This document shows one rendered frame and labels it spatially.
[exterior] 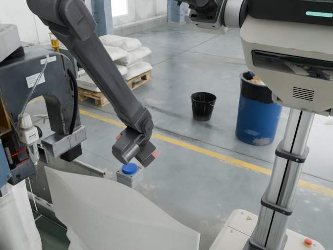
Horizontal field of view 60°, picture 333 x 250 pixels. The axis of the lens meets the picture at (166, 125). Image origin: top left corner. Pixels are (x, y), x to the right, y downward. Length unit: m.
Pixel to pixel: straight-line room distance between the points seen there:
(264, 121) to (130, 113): 2.26
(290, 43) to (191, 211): 1.60
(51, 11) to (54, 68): 0.42
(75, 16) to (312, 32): 0.59
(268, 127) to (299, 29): 2.14
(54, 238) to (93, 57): 1.18
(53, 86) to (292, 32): 0.68
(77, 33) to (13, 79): 0.37
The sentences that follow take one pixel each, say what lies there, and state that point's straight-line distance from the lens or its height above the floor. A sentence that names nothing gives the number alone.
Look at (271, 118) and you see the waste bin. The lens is 2.90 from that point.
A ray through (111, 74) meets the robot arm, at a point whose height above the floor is 1.36.
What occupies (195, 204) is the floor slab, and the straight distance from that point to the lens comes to 2.26.
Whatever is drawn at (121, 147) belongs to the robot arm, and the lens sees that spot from 0.79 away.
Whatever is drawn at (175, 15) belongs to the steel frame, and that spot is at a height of 0.22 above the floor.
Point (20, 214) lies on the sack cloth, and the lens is 1.38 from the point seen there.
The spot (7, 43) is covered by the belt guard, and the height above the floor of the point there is 1.39.
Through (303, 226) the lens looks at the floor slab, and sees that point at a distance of 2.31.
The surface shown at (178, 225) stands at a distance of 0.71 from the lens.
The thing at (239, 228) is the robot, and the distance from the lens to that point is 1.79.
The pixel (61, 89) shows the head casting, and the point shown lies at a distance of 0.94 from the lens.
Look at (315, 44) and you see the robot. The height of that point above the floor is 1.39.
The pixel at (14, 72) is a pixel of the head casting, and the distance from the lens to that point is 0.84.
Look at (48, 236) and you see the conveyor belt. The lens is 1.64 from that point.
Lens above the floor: 1.56
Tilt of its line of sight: 29 degrees down
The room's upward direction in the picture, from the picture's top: 1 degrees clockwise
